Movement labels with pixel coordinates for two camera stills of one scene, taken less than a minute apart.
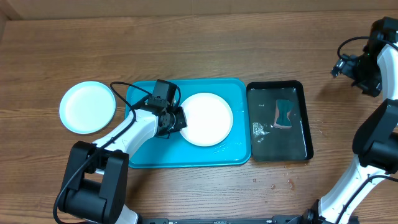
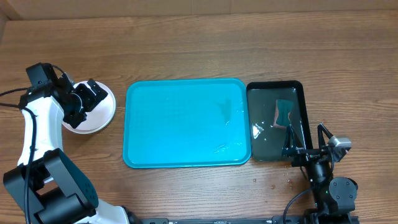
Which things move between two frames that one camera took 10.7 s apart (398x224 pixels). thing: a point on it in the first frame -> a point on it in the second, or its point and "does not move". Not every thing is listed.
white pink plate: [209, 119] -> [99, 116]
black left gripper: [181, 122] -> [74, 119]
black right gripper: [346, 68] -> [307, 154]
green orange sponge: [283, 106] does not move
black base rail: [277, 219] does not move
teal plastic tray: [178, 150] does not move
